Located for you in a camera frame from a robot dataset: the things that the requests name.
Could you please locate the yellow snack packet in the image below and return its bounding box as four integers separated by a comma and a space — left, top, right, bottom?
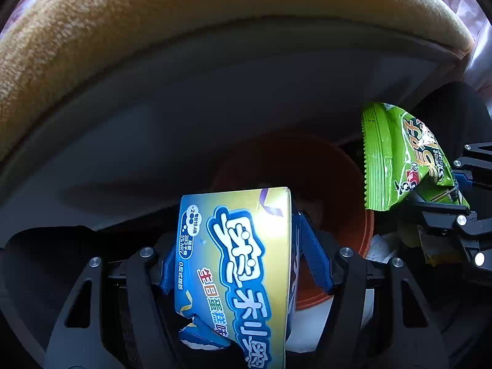
398, 221, 467, 266

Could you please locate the white sheer curtain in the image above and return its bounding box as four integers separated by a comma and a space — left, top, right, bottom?
457, 0, 492, 97

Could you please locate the lime green snack packet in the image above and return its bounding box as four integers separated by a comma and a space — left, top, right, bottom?
361, 102, 470, 211

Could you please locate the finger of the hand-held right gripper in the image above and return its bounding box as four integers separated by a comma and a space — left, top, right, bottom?
400, 192, 492, 277
451, 141, 492, 191

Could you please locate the red-brown plastic bin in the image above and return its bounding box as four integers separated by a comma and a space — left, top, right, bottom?
209, 133, 375, 312

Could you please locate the floral plush blanket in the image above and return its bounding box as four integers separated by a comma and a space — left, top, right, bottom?
0, 0, 475, 162

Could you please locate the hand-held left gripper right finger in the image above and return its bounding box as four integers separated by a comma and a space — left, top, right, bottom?
292, 211, 448, 369

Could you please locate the grey storage bin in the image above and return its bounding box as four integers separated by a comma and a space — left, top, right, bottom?
0, 15, 473, 239

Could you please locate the blue cookie box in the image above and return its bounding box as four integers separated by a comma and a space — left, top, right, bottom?
174, 187, 298, 369

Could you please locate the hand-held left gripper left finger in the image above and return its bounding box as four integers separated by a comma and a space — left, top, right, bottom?
44, 234, 181, 369

